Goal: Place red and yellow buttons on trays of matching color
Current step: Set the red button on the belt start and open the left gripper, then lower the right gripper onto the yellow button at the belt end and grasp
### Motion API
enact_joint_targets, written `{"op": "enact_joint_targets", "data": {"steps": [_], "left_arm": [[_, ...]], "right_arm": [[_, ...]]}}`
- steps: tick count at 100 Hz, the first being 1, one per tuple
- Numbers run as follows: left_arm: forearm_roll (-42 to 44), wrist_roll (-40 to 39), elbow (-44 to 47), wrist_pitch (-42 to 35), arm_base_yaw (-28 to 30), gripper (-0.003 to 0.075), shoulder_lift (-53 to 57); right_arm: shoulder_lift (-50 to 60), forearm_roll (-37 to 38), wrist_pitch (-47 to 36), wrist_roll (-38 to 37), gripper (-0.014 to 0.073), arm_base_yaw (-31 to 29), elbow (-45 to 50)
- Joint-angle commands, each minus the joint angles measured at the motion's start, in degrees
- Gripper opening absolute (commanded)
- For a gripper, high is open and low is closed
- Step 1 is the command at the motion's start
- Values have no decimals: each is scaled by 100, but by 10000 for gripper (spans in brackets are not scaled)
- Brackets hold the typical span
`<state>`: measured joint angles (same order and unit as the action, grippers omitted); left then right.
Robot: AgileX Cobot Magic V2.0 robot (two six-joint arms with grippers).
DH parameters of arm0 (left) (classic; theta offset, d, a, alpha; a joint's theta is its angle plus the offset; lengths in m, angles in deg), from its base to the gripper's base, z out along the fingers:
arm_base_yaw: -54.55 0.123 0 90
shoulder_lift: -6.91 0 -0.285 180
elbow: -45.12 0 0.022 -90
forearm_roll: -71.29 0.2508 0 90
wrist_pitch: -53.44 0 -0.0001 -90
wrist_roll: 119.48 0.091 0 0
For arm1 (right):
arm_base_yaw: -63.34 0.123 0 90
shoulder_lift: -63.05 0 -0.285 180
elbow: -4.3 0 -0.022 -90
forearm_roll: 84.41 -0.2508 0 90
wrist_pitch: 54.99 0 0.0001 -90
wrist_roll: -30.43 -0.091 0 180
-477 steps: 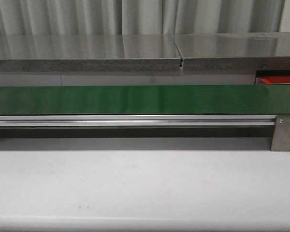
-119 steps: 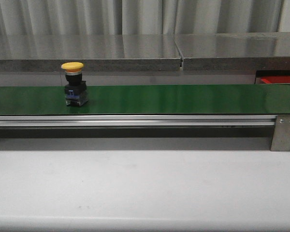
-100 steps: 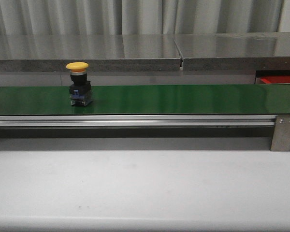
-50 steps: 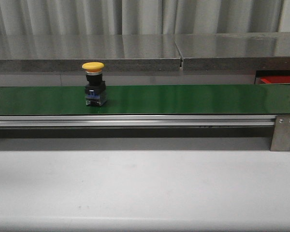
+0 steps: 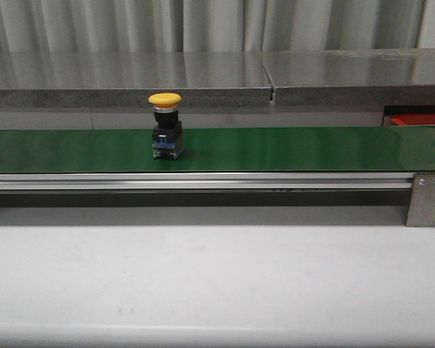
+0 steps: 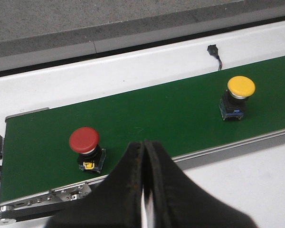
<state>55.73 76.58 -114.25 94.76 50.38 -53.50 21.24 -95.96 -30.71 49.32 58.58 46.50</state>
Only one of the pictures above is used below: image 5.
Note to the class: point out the left stainless steel counter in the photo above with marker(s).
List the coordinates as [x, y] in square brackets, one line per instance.
[126, 80]

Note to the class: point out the stainless steel counter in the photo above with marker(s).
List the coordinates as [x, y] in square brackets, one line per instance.
[377, 77]
[126, 80]

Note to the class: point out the right stainless steel counter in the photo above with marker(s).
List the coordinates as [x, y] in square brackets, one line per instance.
[377, 77]

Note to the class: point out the green conveyor belt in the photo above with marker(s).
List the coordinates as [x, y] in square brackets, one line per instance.
[409, 149]

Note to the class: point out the red plastic tray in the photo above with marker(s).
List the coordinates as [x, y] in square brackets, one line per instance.
[414, 119]

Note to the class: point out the grey pleated curtain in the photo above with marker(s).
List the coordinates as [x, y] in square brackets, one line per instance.
[173, 26]

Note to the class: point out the steel conveyor support bracket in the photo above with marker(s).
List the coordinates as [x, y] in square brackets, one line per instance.
[421, 212]

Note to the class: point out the aluminium conveyor side rail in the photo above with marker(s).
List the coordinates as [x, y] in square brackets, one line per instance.
[211, 180]

